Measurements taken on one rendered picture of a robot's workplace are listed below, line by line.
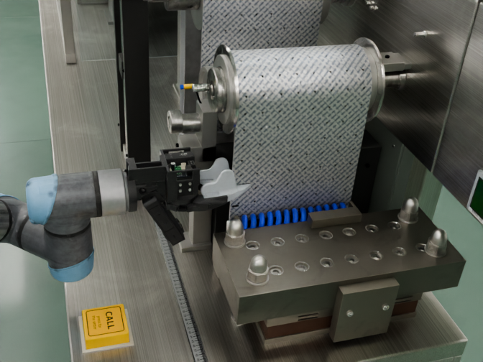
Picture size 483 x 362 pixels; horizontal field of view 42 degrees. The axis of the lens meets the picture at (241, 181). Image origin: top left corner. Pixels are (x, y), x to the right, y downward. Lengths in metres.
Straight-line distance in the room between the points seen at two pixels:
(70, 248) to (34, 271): 1.57
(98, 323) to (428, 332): 0.56
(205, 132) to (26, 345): 1.41
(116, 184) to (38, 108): 2.80
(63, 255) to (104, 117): 0.71
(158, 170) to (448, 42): 0.50
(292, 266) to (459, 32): 0.45
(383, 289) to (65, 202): 0.52
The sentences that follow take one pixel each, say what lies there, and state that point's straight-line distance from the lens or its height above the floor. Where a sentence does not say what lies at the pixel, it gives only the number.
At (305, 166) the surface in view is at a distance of 1.11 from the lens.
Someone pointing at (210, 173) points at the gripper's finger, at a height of 1.11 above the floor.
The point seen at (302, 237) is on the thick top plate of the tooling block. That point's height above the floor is 1.03.
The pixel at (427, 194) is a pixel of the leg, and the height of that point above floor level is 0.92.
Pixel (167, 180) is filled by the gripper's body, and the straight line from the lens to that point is 1.01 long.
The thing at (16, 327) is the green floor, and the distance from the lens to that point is 2.42.
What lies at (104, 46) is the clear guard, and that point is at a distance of 2.04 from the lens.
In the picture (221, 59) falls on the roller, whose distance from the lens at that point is 1.05.
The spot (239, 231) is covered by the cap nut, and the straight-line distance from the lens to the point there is 1.04.
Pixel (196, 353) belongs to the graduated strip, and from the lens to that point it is 1.07.
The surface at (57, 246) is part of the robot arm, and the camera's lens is 1.06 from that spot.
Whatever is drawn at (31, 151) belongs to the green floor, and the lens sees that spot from 3.38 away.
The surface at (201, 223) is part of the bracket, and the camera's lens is 1.22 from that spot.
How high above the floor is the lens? 1.70
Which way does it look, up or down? 33 degrees down
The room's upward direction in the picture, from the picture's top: 4 degrees clockwise
